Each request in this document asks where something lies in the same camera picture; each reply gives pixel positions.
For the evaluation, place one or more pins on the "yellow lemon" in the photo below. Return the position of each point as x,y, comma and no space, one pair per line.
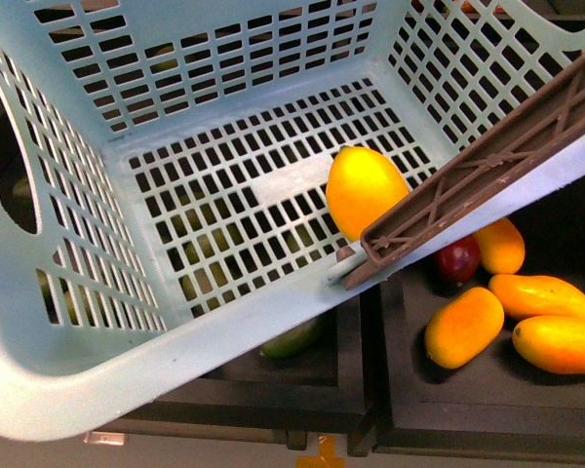
362,185

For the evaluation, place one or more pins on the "light blue plastic basket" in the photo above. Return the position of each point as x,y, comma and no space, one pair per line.
177,154

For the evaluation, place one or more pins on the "green mango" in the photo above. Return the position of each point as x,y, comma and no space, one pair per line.
294,341

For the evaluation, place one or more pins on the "dark red mango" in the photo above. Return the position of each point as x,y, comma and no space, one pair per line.
458,262

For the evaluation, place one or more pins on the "yellow mango behind basket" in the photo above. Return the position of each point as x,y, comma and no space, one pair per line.
502,247

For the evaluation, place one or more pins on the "black display crate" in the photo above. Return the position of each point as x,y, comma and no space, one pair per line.
369,378

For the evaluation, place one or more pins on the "orange floor tape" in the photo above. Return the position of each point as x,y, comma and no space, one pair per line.
325,457

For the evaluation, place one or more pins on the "brown basket handle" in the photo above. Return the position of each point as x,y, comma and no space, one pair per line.
535,150

